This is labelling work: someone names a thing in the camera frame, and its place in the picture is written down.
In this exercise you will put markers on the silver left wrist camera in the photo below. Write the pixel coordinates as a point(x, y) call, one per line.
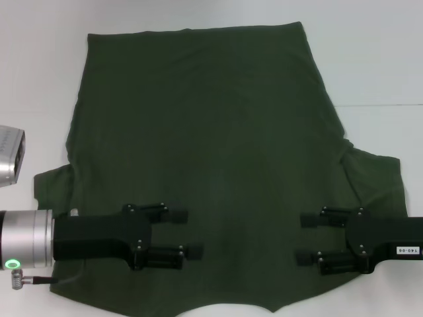
point(10, 155)

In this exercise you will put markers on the small silver connector plug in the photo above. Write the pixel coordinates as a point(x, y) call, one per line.
point(74, 212)

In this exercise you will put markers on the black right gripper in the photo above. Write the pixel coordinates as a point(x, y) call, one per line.
point(390, 234)

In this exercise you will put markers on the dark green shirt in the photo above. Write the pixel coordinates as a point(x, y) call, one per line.
point(211, 132)

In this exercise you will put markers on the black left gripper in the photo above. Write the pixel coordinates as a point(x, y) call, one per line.
point(99, 234)

